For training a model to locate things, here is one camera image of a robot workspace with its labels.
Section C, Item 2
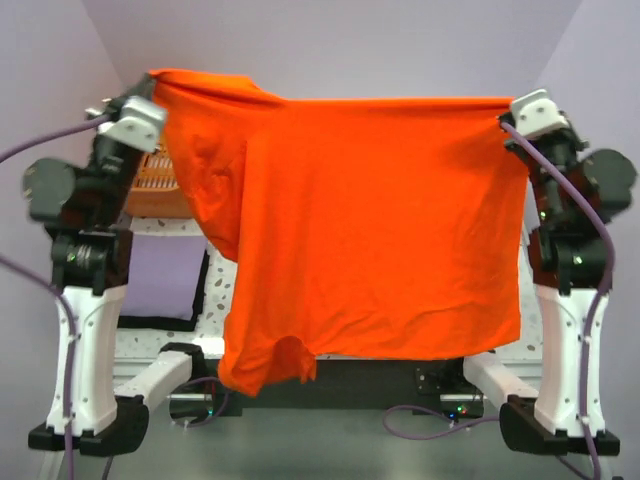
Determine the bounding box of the orange t shirt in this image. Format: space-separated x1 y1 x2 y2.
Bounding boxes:
151 69 527 396

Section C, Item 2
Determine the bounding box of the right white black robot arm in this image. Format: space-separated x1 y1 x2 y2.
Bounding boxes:
445 107 637 457

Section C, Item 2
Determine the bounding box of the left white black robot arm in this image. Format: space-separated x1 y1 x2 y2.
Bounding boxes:
22 75 207 458

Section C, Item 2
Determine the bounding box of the orange plastic basket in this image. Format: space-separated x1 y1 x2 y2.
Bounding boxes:
124 143 192 219

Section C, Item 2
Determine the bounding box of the folded lavender t shirt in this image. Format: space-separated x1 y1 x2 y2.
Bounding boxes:
121 234 207 324

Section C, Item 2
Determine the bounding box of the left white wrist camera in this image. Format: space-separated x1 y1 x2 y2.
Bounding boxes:
97 96 168 153

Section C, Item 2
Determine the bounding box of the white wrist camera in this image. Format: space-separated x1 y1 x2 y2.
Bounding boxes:
510 88 570 140
97 96 168 153

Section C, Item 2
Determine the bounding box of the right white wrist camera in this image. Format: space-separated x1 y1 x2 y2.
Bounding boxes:
510 88 570 140

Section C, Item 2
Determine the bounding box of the aluminium front rail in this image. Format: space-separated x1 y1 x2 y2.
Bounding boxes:
112 337 546 401

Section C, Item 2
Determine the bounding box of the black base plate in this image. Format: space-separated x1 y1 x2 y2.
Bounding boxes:
169 359 484 424

